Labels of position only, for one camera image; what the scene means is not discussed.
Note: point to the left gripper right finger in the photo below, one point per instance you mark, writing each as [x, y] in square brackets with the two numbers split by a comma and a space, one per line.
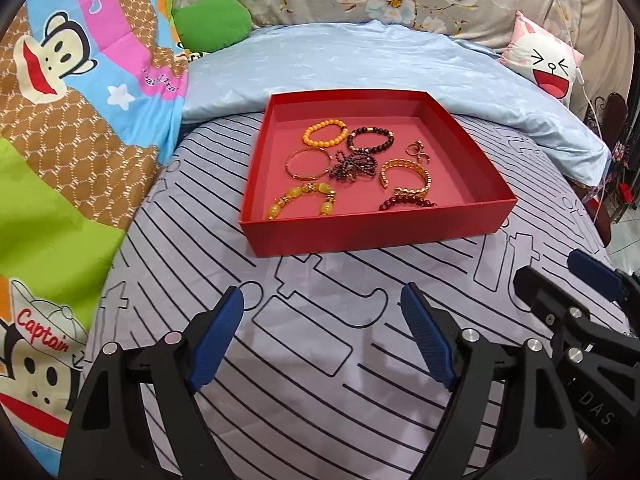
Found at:
[445, 347]

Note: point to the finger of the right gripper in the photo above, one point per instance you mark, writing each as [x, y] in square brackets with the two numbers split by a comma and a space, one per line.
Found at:
[550, 304]
[614, 285]

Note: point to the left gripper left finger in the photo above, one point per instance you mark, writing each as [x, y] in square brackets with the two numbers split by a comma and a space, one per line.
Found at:
[195, 353]

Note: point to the gold ring pendant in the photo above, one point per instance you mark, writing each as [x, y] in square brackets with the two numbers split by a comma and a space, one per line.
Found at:
[415, 149]

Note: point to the dark garnet bead strand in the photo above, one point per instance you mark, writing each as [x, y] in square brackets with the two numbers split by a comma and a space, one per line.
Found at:
[353, 166]

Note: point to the black bead bracelet gold charm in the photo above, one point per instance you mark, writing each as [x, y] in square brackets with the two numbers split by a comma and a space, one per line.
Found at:
[370, 140]

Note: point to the grey striped bed sheet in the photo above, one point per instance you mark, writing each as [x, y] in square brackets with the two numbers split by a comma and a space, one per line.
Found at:
[322, 379]

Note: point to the thin gold bangle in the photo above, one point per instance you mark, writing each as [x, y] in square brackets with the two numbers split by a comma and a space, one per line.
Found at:
[308, 164]

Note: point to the red cardboard tray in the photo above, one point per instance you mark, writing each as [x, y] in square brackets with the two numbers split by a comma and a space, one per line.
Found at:
[468, 196]

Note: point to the white pink cat cushion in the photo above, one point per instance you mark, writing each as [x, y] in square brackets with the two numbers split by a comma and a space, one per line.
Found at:
[542, 58]

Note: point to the light blue quilt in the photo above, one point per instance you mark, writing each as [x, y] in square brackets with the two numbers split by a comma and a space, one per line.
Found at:
[465, 78]

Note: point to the colourful monkey cartoon blanket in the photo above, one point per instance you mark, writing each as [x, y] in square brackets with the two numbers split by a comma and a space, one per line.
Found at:
[92, 93]

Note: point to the green plush pillow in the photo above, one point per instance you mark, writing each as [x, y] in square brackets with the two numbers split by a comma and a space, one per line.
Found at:
[211, 25]

